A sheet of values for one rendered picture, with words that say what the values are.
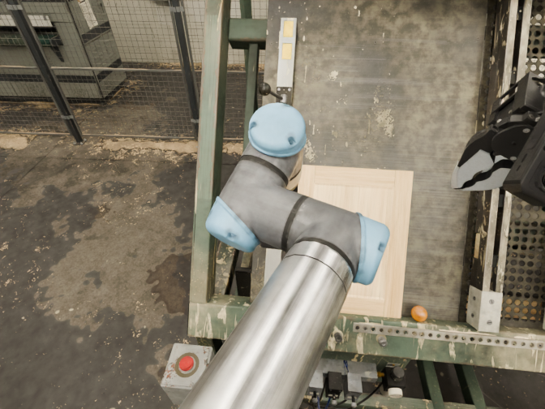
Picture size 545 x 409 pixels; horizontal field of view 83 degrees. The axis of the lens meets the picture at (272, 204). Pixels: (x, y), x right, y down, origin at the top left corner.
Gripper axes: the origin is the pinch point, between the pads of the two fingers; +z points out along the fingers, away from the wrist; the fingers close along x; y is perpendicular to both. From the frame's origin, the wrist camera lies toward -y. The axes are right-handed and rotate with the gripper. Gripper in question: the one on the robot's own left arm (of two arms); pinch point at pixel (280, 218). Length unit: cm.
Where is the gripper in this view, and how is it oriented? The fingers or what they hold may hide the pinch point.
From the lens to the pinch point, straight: 72.0
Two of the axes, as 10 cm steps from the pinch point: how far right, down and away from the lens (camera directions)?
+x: -10.0, -0.6, 0.6
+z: 0.4, 3.3, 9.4
